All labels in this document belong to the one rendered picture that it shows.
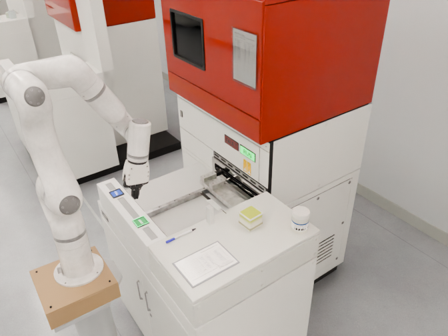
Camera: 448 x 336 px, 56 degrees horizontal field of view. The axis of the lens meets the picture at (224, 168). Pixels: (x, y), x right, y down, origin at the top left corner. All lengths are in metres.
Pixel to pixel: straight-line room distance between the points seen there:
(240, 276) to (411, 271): 1.77
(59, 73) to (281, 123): 0.93
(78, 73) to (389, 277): 2.34
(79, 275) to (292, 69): 1.17
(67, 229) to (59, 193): 0.18
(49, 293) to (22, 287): 1.41
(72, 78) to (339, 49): 1.13
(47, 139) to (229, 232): 0.79
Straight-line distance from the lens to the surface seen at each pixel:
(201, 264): 1.62
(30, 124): 1.41
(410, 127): 3.22
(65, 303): 1.69
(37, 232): 3.56
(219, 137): 2.18
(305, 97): 1.90
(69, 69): 1.43
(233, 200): 2.06
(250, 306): 1.75
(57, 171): 1.49
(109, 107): 1.50
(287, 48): 1.73
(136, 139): 1.60
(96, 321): 1.92
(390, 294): 2.95
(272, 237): 1.73
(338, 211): 2.54
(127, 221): 1.87
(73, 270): 1.73
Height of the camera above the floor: 2.12
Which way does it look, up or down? 33 degrees down
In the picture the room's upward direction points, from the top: 1 degrees counter-clockwise
